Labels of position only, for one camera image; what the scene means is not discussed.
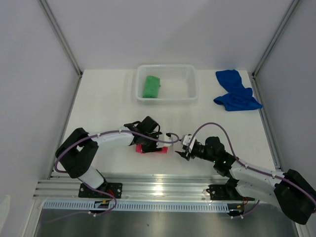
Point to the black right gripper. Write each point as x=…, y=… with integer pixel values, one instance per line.
x=186, y=155

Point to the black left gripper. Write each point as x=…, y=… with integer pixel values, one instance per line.
x=153, y=148

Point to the pink microfiber towel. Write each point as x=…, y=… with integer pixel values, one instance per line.
x=164, y=150

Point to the green microfiber towel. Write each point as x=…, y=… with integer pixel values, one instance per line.
x=151, y=87

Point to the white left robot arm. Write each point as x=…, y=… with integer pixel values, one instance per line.
x=78, y=151

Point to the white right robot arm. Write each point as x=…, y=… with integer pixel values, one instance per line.
x=289, y=191

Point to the white plastic basket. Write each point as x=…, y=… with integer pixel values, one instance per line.
x=178, y=84

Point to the blue microfiber towel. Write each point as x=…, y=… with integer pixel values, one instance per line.
x=238, y=97

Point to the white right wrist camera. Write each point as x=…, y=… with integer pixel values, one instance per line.
x=188, y=142

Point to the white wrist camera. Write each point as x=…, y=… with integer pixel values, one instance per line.
x=188, y=142
x=168, y=140

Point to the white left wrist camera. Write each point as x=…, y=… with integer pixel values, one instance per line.
x=168, y=140

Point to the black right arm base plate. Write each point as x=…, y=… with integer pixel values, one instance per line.
x=222, y=192

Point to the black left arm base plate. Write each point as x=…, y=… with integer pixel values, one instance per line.
x=114, y=189

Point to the aluminium front rail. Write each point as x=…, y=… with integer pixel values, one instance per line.
x=148, y=187

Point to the white slotted cable duct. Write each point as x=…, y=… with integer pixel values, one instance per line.
x=206, y=207

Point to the aluminium frame post left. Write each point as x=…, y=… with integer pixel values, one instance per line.
x=60, y=35

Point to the aluminium frame post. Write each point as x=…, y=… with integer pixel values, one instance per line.
x=281, y=27
x=60, y=35

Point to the aluminium frame post right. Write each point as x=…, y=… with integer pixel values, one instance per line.
x=281, y=27

